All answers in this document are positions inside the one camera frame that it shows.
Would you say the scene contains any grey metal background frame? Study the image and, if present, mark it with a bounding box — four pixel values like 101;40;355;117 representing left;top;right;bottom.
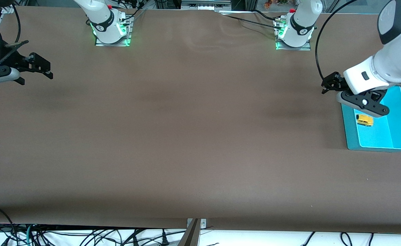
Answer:
182;0;231;10

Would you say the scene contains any short black table cable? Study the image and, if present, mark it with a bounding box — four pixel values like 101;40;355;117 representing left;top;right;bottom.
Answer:
253;9;283;22

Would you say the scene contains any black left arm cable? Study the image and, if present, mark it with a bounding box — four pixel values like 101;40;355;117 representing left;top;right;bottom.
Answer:
315;0;360;82

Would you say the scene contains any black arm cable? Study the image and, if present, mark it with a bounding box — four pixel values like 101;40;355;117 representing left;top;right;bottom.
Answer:
315;0;360;82
0;0;22;44

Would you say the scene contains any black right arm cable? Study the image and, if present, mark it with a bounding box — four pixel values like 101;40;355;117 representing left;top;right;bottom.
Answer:
0;0;22;44

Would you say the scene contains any small metal table bracket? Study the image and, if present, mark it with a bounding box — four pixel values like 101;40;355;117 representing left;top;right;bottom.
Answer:
187;219;207;229

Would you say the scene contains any teal plastic storage bin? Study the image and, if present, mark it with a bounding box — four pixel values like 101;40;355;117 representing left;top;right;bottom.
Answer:
341;85;401;152

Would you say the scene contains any yellow toy beetle car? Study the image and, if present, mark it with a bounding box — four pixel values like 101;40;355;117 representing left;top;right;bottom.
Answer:
356;114;374;127

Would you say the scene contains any long black table cable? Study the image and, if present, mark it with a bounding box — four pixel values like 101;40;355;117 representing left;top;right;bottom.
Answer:
217;12;283;29

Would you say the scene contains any dark angled support beam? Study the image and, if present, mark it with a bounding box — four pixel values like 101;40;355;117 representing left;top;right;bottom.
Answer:
178;219;201;246

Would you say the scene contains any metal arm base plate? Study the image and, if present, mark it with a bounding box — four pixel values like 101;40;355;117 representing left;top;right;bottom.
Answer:
275;19;312;51
95;15;133;47

